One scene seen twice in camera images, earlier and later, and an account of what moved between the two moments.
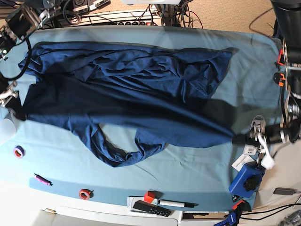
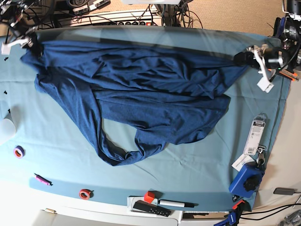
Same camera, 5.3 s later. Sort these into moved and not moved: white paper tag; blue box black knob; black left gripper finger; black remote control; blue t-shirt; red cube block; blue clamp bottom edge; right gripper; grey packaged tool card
Moved: blue t-shirt; right gripper; black left gripper finger
Not moved: red cube block; blue clamp bottom edge; blue box black knob; grey packaged tool card; black remote control; white paper tag
